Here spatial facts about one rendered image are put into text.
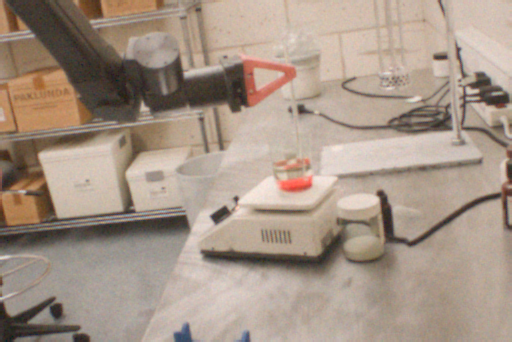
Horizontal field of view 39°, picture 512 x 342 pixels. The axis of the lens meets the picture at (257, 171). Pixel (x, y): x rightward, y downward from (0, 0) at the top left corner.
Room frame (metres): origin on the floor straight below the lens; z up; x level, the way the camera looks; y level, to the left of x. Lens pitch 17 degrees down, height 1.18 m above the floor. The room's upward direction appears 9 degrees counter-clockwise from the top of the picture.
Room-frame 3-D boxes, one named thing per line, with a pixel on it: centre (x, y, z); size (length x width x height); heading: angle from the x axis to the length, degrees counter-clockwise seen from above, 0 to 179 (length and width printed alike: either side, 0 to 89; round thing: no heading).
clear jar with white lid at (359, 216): (0.95, -0.13, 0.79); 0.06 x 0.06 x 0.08
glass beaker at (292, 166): (1.01, -0.05, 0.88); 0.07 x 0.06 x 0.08; 40
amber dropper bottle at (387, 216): (1.01, -0.17, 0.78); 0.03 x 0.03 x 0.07
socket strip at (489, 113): (1.67, -0.55, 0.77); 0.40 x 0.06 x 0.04; 172
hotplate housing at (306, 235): (1.03, -0.02, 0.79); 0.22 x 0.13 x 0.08; 62
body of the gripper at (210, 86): (0.99, 0.04, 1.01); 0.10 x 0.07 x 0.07; 5
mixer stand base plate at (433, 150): (1.38, -0.28, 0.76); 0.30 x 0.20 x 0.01; 82
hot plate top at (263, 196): (1.02, -0.04, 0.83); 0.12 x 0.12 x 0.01; 62
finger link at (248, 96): (1.01, -0.03, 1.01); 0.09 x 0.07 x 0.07; 95
